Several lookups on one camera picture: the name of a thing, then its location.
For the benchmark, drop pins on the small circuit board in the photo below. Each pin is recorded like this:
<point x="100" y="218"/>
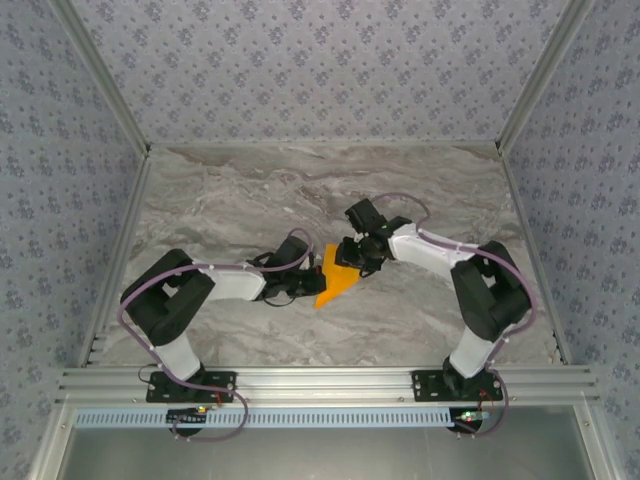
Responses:
<point x="467" y="416"/>
<point x="187" y="416"/>

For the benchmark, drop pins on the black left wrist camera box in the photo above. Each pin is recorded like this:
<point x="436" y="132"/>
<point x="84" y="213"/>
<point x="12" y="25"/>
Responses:
<point x="292" y="252"/>

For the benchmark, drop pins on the aluminium frame post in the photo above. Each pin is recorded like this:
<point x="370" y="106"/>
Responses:
<point x="100" y="75"/>
<point x="545" y="75"/>

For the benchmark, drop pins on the aluminium mounting rail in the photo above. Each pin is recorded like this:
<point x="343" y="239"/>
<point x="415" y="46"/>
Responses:
<point x="325" y="382"/>

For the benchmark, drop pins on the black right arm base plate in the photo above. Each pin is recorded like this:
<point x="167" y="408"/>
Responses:
<point x="430" y="387"/>

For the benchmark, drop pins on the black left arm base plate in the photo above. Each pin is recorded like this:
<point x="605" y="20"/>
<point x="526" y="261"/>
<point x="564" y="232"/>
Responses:
<point x="165" y="390"/>

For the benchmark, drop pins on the orange cloth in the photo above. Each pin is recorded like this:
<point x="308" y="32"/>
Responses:
<point x="332" y="287"/>

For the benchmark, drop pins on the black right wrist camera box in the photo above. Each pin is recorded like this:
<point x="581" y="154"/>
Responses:
<point x="365" y="215"/>

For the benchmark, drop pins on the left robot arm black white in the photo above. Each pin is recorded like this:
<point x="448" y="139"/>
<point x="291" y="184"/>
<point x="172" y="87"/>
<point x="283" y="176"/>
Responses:
<point x="235" y="282"/>

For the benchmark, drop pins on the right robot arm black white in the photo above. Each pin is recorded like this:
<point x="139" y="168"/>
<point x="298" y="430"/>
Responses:
<point x="430" y="250"/>

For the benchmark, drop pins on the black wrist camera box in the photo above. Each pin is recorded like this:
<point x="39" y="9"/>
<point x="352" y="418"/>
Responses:
<point x="365" y="215"/>
<point x="292" y="252"/>

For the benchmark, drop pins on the aluminium side rail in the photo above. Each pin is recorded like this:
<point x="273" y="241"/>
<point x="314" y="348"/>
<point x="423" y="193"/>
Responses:
<point x="535" y="260"/>
<point x="117" y="260"/>

